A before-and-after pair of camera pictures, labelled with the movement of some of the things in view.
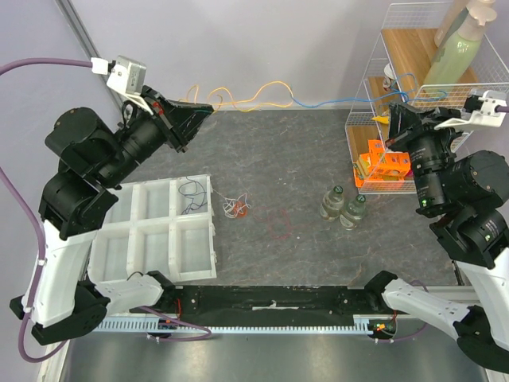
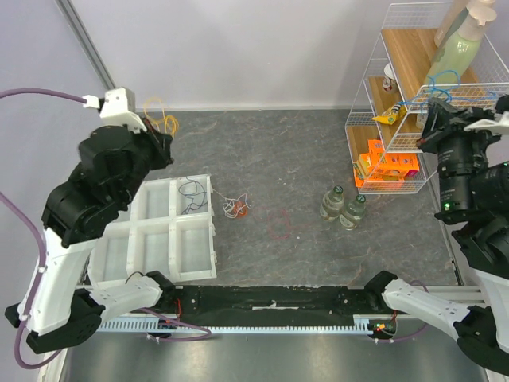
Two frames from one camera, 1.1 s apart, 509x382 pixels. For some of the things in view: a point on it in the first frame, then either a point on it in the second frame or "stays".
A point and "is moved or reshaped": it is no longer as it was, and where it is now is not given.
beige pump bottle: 451,17 stays
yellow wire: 241,101 is moved or reshaped
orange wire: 240,209 stays
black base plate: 272,301 stays
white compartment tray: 166,228 stays
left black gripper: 180,122 to 162,143
